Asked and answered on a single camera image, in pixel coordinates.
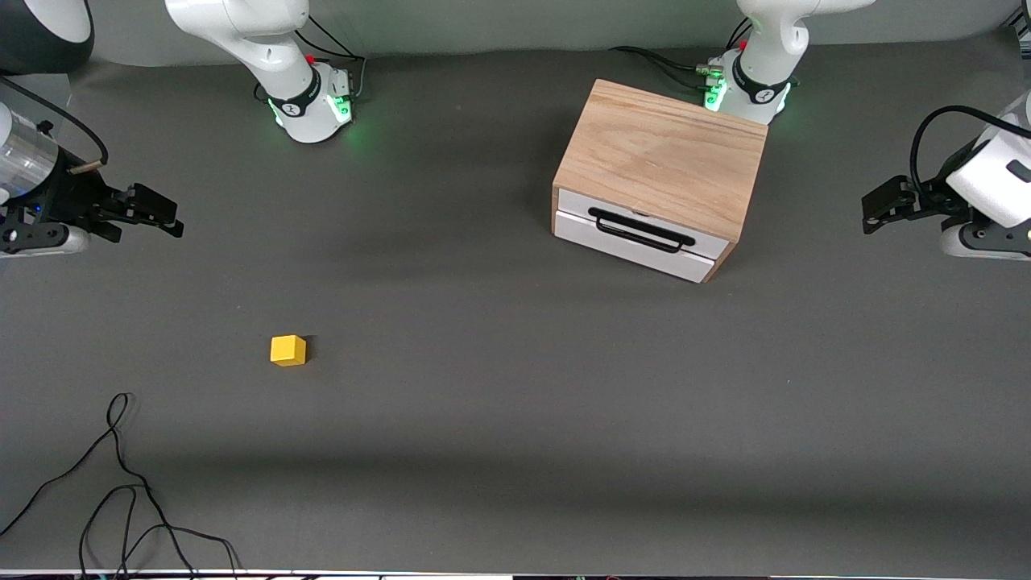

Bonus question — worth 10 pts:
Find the yellow cube block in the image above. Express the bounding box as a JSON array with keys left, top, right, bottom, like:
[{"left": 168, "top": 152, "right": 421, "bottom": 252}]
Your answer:
[{"left": 270, "top": 334, "right": 308, "bottom": 368}]

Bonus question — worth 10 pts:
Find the black drawer handle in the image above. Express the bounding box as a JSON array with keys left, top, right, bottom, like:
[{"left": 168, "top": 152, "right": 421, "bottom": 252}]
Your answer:
[{"left": 587, "top": 207, "right": 697, "bottom": 255}]

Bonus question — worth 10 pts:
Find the white drawer with handle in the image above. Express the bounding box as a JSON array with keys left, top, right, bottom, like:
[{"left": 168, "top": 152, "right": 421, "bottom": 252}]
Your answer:
[{"left": 556, "top": 187, "right": 731, "bottom": 261}]

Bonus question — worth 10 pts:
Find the wooden drawer cabinet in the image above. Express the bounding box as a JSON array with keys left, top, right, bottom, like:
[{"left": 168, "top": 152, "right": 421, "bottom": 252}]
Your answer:
[{"left": 551, "top": 78, "right": 770, "bottom": 284}]

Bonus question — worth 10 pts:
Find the long black loose cable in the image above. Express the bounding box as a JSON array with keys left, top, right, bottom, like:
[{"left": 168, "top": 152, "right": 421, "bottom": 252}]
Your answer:
[{"left": 0, "top": 392, "right": 200, "bottom": 580}]

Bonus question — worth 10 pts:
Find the black right arm base cable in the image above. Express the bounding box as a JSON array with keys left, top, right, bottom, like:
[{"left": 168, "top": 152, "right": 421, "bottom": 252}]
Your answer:
[{"left": 292, "top": 14, "right": 368, "bottom": 104}]

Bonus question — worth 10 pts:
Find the black arm base cable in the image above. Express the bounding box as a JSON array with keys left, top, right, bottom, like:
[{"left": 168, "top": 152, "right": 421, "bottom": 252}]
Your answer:
[
  {"left": 608, "top": 18, "right": 755, "bottom": 91},
  {"left": 292, "top": 14, "right": 368, "bottom": 104}
]

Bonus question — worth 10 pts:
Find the black left arm base cable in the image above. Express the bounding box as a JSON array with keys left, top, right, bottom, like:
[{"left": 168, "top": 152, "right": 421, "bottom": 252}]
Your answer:
[{"left": 608, "top": 18, "right": 755, "bottom": 91}]

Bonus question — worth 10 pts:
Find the short black loose cable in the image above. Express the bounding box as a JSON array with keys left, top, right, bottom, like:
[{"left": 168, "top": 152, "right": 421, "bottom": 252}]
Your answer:
[{"left": 78, "top": 483, "right": 241, "bottom": 580}]

